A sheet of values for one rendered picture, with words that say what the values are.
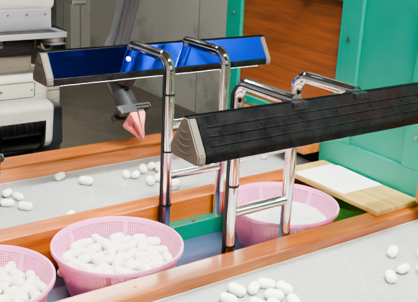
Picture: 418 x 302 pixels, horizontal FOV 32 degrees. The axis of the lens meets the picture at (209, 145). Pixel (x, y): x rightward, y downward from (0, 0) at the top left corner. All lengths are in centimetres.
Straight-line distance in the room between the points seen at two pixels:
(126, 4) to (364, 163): 76
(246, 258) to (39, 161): 72
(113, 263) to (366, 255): 53
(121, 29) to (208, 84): 314
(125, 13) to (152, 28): 371
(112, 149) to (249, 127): 92
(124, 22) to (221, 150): 96
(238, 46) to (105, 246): 64
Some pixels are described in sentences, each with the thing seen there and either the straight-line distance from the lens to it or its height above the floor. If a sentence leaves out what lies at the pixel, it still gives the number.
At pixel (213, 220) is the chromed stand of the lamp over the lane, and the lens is 174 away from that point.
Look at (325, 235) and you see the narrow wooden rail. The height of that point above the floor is 77.
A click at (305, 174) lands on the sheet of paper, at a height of 78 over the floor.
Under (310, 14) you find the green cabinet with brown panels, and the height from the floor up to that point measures 116.
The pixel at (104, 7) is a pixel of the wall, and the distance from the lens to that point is 641.
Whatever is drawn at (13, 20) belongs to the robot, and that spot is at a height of 107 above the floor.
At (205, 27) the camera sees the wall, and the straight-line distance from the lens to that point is 511.
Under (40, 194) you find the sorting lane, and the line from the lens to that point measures 180.
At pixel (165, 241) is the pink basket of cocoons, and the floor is 74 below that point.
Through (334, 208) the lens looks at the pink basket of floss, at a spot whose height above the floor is 76.
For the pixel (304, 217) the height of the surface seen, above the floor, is 74.
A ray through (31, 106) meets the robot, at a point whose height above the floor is 80.
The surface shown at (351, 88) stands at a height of 112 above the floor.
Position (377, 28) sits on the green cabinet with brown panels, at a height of 116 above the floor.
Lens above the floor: 141
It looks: 18 degrees down
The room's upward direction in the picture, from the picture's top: 3 degrees clockwise
